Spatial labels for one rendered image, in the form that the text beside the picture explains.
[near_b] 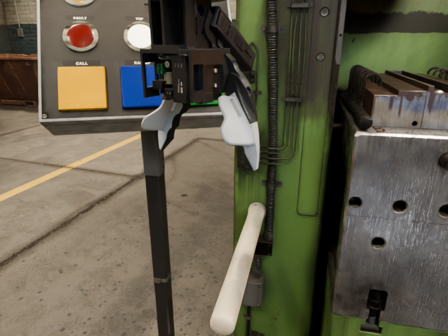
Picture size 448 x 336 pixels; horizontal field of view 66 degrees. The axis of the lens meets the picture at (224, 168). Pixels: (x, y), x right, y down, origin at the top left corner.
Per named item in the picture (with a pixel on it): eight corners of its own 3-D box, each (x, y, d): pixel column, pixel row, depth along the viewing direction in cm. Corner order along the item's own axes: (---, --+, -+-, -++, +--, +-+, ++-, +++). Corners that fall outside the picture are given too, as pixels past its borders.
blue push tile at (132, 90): (168, 105, 58) (164, 64, 60) (122, 107, 57) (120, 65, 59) (168, 109, 60) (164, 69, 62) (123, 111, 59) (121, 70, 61)
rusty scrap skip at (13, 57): (42, 111, 573) (32, 57, 544) (-39, 105, 631) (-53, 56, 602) (90, 100, 681) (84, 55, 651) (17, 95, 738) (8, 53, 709)
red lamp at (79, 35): (89, 49, 58) (85, 21, 56) (65, 49, 59) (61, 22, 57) (99, 49, 61) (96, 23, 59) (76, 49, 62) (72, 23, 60)
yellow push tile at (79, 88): (106, 108, 56) (104, 65, 58) (58, 109, 55) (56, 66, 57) (108, 111, 58) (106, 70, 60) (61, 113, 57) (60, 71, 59)
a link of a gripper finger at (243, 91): (231, 137, 41) (195, 73, 41) (238, 133, 42) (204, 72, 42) (260, 117, 38) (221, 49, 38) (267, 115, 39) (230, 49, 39)
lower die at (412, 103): (477, 131, 68) (489, 87, 65) (369, 126, 72) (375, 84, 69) (417, 99, 106) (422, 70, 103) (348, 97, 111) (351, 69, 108)
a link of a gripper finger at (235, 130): (233, 183, 37) (191, 109, 38) (259, 167, 42) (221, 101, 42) (253, 172, 35) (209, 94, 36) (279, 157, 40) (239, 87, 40)
